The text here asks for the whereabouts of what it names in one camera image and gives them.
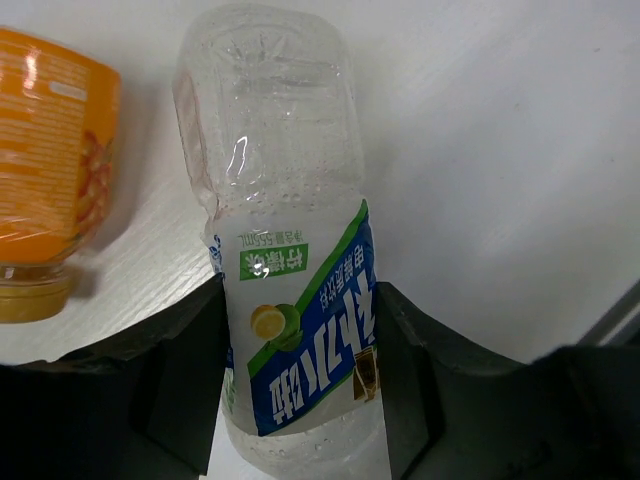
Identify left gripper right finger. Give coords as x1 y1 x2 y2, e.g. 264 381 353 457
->
376 282 639 479

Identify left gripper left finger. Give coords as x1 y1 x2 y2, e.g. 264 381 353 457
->
1 277 228 479

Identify orange juice bottle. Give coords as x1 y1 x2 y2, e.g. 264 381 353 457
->
1 26 121 324

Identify bottle green white label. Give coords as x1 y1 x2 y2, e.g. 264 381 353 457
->
173 3 389 479

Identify aluminium frame rail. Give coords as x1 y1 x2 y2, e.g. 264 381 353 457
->
577 281 640 346

